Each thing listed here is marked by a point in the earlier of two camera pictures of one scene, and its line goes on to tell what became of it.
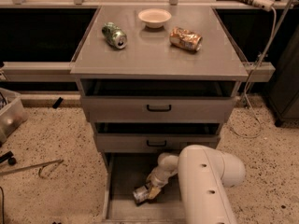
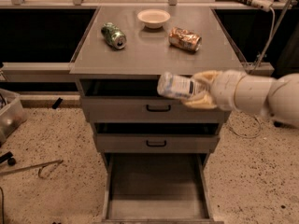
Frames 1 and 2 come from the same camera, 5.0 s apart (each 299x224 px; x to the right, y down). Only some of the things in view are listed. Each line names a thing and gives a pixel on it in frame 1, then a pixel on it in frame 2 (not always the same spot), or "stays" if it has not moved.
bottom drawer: (127, 172) stays
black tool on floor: (8, 157) stays
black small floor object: (57, 103) stays
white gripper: (156, 180) -> (226, 90)
